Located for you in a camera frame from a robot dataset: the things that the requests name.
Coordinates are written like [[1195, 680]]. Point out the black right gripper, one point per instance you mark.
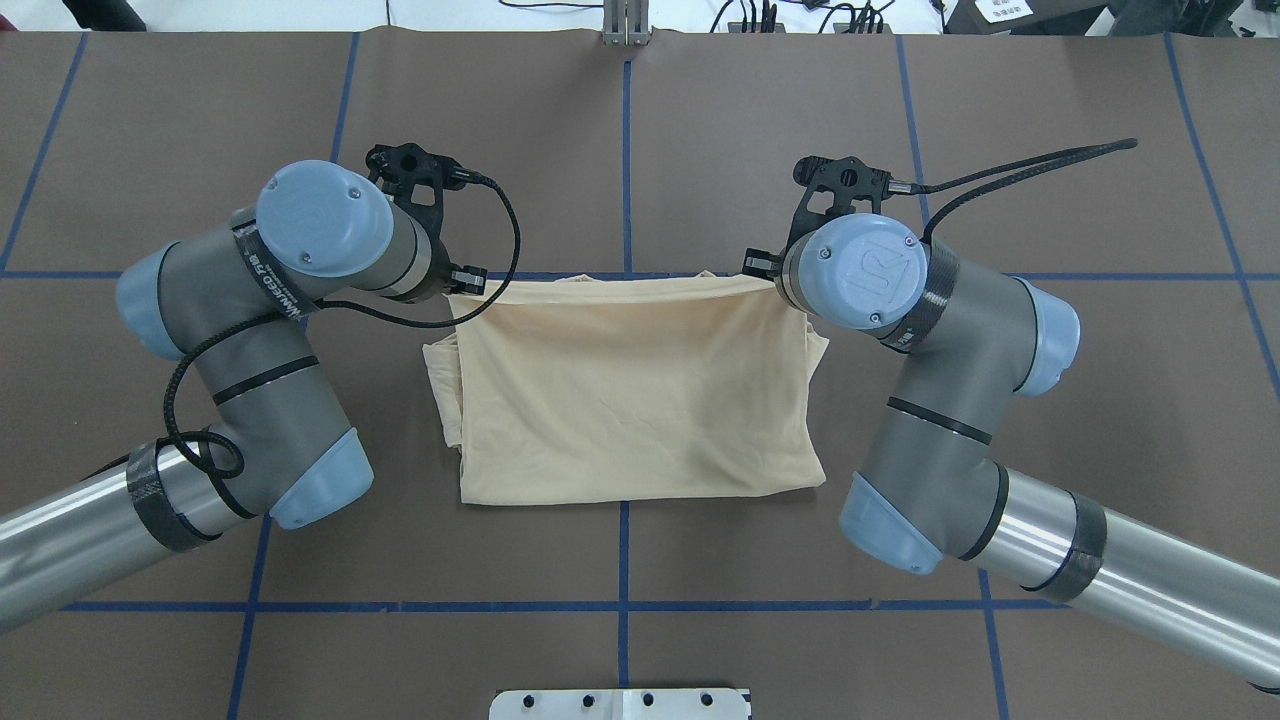
[[759, 265]]

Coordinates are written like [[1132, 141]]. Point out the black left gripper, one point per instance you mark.
[[466, 279]]

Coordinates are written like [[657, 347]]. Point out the beige long-sleeve graphic shirt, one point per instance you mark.
[[591, 391]]

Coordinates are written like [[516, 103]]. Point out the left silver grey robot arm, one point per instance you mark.
[[252, 425]]

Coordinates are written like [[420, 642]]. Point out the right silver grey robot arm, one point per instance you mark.
[[862, 253]]

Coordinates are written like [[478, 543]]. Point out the brown table mat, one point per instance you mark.
[[665, 160]]

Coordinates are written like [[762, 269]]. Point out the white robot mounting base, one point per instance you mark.
[[623, 703]]

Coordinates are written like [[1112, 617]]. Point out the aluminium frame post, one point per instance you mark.
[[626, 23]]

